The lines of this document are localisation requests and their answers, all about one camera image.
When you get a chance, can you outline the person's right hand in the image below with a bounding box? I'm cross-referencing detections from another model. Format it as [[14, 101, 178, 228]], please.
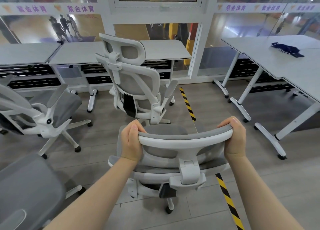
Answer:
[[217, 116, 247, 158]]

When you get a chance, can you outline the person's left hand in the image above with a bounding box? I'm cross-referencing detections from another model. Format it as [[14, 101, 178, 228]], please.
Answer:
[[121, 120, 147, 163]]

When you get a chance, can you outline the grey mesh office chair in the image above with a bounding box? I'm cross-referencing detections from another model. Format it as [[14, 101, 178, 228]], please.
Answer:
[[0, 75, 93, 160], [95, 33, 178, 127], [108, 123, 234, 214], [0, 153, 87, 230]]

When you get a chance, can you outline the person's right forearm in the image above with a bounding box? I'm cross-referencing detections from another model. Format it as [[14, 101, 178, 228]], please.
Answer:
[[225, 153, 304, 230]]

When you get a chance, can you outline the person's left forearm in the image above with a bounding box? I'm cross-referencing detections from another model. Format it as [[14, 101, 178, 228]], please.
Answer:
[[42, 156, 141, 230]]

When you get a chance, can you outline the grey folding table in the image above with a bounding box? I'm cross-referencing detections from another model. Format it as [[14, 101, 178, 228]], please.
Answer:
[[49, 39, 193, 113], [229, 47, 320, 160], [213, 34, 320, 99], [0, 42, 62, 97]]

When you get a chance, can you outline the dark blue cloth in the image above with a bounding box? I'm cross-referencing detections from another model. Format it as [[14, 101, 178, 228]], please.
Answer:
[[269, 42, 305, 58]]

